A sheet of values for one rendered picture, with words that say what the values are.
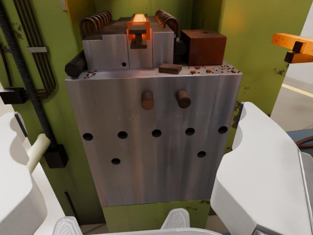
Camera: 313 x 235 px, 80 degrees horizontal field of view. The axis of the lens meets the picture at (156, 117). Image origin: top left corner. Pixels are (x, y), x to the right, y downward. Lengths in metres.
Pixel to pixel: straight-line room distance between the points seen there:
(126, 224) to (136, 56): 0.60
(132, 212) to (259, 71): 0.64
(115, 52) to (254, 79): 0.47
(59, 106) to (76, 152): 0.21
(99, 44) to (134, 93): 0.13
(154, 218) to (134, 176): 0.24
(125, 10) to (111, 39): 0.48
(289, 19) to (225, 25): 0.19
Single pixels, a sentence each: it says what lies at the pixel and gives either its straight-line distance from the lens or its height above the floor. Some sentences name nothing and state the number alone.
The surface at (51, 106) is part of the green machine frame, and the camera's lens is 0.73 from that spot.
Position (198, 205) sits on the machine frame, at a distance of 0.75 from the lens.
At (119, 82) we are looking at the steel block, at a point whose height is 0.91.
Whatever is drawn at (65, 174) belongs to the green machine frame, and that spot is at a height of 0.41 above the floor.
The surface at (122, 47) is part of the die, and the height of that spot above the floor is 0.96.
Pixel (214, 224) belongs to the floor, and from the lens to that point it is 1.23.
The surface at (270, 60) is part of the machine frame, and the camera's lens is 0.73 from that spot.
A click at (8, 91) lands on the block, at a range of 0.73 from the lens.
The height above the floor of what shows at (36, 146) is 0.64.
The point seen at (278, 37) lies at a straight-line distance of 0.55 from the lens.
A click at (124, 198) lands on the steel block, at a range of 0.67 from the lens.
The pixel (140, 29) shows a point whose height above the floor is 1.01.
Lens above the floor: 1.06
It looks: 33 degrees down
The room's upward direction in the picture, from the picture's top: 1 degrees counter-clockwise
